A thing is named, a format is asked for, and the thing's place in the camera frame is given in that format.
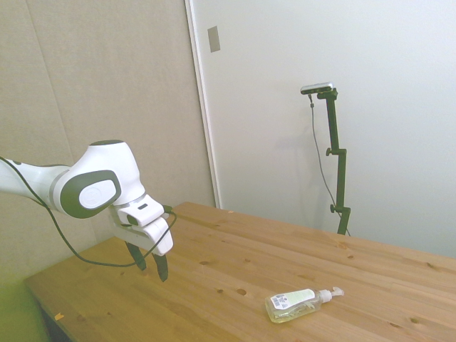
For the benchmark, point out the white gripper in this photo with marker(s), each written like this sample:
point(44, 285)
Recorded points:
point(156, 237)

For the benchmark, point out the clear sanitizer pump bottle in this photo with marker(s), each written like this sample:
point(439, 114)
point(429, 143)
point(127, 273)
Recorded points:
point(288, 308)

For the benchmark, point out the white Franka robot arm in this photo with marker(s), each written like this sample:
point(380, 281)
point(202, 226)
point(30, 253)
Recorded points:
point(107, 160)

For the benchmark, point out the orange tape scrap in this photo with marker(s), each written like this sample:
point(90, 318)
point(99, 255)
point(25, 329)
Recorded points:
point(58, 316)

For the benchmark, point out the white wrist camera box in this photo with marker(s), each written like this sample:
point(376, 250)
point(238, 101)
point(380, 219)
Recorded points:
point(142, 213)

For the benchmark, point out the white vertical wall trim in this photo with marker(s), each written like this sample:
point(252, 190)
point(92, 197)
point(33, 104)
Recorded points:
point(203, 107)

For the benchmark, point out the black camera stand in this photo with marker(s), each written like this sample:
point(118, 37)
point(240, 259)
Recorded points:
point(341, 178)

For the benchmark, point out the grey wall plate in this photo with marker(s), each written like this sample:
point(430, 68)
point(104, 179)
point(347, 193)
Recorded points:
point(214, 39)

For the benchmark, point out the silver camera on stand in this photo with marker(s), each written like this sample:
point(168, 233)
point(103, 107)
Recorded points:
point(317, 87)

